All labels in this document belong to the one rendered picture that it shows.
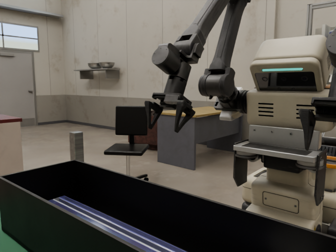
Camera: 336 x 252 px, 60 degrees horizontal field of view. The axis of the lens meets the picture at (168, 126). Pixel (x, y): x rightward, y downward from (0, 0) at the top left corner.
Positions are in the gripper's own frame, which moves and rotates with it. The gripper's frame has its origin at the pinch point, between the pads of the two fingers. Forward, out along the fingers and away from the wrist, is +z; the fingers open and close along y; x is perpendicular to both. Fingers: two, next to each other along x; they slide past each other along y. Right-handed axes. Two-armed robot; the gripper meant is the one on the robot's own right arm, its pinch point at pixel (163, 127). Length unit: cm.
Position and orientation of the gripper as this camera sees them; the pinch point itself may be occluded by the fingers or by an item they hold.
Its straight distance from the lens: 81.5
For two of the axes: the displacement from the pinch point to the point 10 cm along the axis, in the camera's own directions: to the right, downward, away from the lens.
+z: -2.8, 9.4, -2.1
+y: 7.7, 0.9, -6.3
